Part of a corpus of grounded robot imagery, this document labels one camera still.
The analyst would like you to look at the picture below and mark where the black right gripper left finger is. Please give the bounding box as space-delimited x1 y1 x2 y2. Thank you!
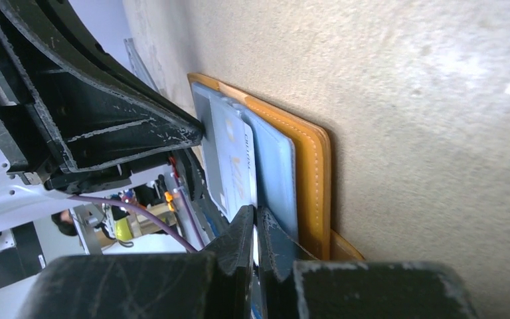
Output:
18 205 255 318

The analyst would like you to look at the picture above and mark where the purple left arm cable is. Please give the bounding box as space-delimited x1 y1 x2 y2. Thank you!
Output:
68 173 205 254

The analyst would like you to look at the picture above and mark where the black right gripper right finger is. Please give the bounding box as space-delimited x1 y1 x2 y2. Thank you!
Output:
257 207 477 318

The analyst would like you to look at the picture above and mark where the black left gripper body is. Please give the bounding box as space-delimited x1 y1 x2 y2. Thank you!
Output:
0 0 133 195

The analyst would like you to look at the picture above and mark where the white VIP card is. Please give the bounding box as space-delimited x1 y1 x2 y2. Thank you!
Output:
210 96 258 220

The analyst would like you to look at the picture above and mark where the yellow leather card holder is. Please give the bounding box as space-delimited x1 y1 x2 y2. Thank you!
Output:
187 73 365 261

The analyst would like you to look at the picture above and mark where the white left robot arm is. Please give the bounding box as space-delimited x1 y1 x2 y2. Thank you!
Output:
0 1 203 232

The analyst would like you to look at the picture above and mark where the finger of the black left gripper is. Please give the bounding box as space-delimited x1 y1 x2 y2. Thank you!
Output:
39 1 192 119
0 1 203 173

